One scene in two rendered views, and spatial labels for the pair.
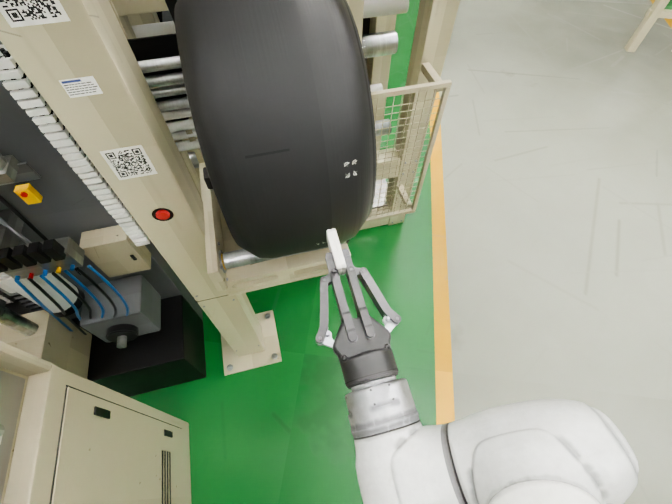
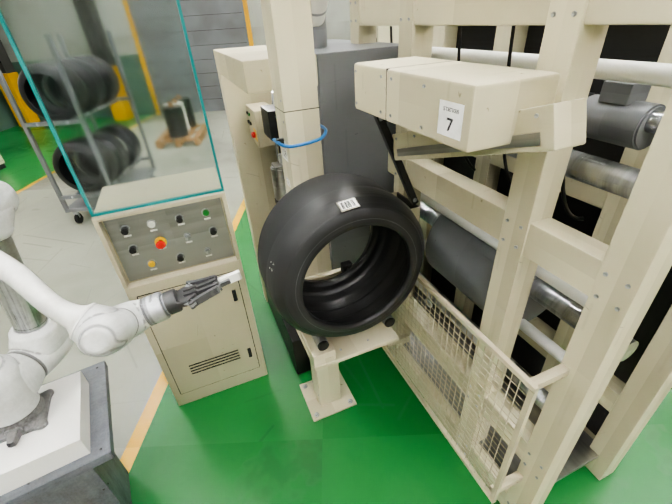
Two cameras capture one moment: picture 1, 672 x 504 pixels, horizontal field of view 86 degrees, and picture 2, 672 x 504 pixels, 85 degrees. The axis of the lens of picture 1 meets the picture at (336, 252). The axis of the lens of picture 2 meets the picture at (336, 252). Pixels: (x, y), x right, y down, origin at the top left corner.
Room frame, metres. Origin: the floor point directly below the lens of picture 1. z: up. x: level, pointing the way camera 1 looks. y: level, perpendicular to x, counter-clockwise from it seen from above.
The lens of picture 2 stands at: (0.55, -0.98, 1.92)
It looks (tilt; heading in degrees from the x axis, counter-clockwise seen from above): 33 degrees down; 84
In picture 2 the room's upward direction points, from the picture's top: 4 degrees counter-clockwise
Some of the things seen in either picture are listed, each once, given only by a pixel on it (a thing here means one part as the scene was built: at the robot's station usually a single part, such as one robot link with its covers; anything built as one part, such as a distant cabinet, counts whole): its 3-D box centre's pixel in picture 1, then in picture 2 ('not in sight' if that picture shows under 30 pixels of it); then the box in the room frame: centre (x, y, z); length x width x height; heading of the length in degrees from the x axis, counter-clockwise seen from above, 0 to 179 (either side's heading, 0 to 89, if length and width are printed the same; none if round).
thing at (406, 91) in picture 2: not in sight; (434, 94); (1.00, 0.13, 1.71); 0.61 x 0.25 x 0.15; 105
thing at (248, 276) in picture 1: (286, 261); (309, 328); (0.54, 0.14, 0.83); 0.36 x 0.09 x 0.06; 105
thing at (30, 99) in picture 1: (94, 169); not in sight; (0.54, 0.49, 1.19); 0.05 x 0.04 x 0.48; 15
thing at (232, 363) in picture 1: (249, 340); (327, 393); (0.59, 0.42, 0.01); 0.27 x 0.27 x 0.02; 15
